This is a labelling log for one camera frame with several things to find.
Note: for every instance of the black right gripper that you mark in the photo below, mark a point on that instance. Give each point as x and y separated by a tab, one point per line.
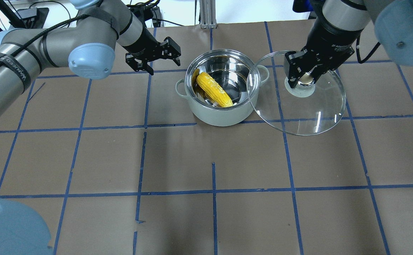
328	39

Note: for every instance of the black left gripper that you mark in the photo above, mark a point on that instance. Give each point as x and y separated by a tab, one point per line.
143	41

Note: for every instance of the glass pot lid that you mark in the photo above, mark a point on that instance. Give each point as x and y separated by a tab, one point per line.
309	108

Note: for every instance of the yellow corn cob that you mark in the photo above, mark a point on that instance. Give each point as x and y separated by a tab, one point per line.
214	91

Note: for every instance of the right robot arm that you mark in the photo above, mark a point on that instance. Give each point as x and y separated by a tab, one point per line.
338	25

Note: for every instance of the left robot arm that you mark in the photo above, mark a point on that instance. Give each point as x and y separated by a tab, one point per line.
88	50

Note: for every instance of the pale green steel pot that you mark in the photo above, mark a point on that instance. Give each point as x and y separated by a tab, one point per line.
222	86

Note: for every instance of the brown paper table cover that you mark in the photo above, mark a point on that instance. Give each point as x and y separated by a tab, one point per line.
122	166

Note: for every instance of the aluminium frame post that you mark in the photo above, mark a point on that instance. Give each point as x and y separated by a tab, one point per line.
208	14

